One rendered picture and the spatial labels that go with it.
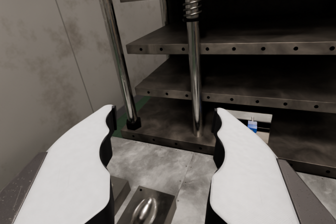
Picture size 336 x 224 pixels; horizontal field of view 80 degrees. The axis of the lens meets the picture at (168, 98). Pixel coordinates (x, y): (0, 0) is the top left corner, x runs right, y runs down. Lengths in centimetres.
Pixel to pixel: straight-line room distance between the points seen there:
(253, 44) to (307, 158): 57
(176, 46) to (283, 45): 45
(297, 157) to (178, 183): 56
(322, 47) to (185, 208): 79
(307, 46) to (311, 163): 51
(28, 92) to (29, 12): 67
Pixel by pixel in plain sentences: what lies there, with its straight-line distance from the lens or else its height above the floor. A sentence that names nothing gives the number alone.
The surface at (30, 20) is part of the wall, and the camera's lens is 217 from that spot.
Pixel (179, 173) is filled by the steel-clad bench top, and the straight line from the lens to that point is 96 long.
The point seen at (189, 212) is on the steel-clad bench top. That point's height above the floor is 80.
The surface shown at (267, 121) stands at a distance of 108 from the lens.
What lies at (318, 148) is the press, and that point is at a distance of 121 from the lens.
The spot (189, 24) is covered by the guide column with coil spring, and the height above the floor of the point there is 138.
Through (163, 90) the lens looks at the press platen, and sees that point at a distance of 112.
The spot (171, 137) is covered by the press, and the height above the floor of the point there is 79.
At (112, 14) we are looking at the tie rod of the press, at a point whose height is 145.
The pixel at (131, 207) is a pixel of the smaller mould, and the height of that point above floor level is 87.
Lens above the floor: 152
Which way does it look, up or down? 28 degrees down
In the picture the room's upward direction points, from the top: 7 degrees counter-clockwise
